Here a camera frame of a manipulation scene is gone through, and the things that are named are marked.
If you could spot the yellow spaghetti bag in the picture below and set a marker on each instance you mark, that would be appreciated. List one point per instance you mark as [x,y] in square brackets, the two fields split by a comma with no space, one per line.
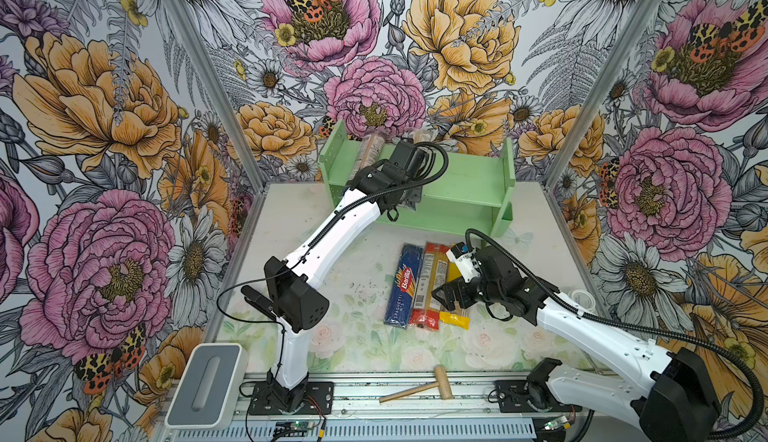
[457,316]

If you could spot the blue Barilla spaghetti bag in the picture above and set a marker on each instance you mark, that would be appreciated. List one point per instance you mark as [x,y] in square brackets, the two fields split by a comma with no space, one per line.
[405,280]

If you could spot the green wooden two-tier shelf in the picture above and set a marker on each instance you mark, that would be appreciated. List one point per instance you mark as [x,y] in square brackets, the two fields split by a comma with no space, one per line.
[476,191]

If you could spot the clear spaghetti bag white label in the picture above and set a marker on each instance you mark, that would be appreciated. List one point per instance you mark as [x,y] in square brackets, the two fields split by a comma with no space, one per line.
[414,193]

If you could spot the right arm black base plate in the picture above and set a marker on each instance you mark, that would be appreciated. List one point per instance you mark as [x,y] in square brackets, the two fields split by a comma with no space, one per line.
[521,396]

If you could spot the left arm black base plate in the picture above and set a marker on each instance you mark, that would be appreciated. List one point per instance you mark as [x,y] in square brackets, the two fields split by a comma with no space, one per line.
[308,398]

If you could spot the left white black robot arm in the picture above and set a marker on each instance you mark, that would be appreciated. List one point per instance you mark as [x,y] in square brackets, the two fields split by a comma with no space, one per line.
[294,281]

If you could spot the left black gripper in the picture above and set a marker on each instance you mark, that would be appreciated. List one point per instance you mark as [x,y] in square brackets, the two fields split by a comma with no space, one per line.
[416,177]

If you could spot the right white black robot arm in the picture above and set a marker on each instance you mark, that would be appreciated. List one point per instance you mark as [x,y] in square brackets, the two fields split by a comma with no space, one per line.
[669,396]

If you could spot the grey white box device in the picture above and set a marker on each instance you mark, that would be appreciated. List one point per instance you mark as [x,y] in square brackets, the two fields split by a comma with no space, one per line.
[208,390]

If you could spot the clear tape roll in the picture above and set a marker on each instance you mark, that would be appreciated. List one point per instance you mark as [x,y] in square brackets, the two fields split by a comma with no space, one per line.
[584,299]

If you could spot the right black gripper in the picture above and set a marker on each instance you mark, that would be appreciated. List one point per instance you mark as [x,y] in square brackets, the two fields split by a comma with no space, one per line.
[459,285]

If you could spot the small wooden mallet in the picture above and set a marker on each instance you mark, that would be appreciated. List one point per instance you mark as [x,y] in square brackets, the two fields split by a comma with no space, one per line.
[441,383]

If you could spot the red-ended clear spaghetti bag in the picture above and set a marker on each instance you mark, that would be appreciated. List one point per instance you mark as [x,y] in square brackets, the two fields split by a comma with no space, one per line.
[425,312]

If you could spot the clear spaghetti bag dark end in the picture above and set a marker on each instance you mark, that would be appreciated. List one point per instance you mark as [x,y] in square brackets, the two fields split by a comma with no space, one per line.
[370,149]

